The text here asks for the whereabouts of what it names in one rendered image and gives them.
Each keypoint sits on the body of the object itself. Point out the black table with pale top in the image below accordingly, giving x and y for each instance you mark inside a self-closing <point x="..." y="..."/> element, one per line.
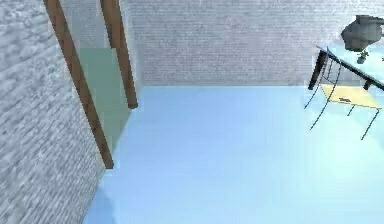
<point x="353" y="68"/>

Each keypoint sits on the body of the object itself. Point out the small green house plant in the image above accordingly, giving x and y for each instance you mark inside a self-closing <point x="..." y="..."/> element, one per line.
<point x="362" y="56"/>

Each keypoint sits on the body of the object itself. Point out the brown wooden door frame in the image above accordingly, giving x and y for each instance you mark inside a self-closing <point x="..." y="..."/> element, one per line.
<point x="77" y="76"/>

